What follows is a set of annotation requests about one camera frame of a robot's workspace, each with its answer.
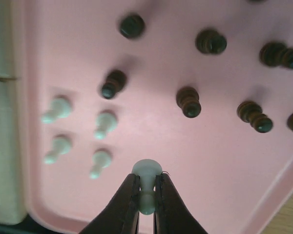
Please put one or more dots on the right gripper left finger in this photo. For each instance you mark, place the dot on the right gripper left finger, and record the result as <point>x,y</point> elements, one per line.
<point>121,215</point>

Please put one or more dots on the dark chess pawn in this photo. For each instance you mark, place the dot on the dark chess pawn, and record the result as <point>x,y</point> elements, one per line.
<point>132,26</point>
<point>187,99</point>
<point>252,113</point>
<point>114,83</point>

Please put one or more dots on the pink piece tray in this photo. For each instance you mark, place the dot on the pink piece tray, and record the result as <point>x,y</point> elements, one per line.
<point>231,177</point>

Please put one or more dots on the white pawn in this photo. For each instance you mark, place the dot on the white pawn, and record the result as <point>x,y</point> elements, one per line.
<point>101,159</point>
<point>59,108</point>
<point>106,122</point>
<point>147,170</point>
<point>61,145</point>

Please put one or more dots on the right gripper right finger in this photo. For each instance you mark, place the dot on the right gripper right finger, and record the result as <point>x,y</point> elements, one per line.
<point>171,215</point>

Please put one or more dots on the wooden chessboard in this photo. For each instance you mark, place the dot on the wooden chessboard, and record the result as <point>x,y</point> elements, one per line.
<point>12,209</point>

